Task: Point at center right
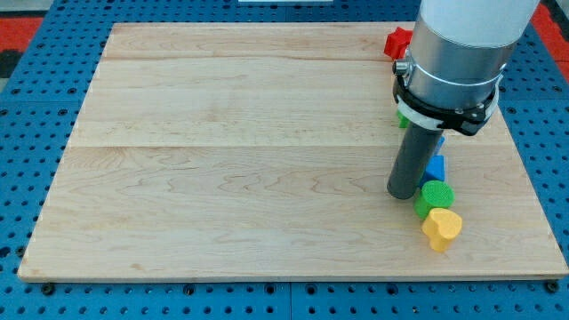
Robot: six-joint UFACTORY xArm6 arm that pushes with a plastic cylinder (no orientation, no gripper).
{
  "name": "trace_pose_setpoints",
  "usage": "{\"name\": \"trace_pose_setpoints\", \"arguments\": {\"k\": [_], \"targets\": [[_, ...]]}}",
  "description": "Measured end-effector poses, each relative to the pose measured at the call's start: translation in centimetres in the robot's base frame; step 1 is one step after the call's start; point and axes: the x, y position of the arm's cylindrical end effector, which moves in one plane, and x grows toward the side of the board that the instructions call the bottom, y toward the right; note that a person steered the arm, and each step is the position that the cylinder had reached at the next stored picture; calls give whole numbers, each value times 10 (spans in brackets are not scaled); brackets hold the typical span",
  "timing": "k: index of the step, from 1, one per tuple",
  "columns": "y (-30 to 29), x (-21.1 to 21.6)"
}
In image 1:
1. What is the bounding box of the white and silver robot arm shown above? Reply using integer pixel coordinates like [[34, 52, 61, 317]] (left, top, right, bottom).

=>
[[393, 0, 539, 136]]

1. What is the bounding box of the red star block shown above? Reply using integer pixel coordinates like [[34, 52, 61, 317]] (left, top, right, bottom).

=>
[[384, 27, 413, 60]]

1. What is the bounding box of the blue triangular block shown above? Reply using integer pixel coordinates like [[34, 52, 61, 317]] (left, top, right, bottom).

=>
[[418, 155, 446, 188]]

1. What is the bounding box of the blue block behind pointer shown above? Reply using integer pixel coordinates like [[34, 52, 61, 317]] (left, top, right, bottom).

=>
[[434, 136, 445, 156]]

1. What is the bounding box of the yellow heart block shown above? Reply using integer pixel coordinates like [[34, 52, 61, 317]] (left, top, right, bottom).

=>
[[421, 208, 463, 252]]

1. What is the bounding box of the green block behind tool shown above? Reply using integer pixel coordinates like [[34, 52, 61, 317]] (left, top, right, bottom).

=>
[[397, 110, 409, 129]]

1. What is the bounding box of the light wooden board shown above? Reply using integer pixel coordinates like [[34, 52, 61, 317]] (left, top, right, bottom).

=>
[[18, 22, 568, 283]]

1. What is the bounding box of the green cylinder block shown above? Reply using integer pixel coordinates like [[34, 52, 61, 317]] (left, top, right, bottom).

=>
[[413, 180, 455, 220]]

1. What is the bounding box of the grey cylindrical pointer tool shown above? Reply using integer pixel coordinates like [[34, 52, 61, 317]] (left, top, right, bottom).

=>
[[387, 123, 443, 200]]

